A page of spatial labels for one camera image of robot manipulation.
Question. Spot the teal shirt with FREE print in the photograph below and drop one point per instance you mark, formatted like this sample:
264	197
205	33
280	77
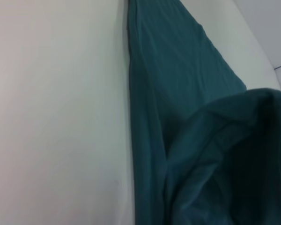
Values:
189	117

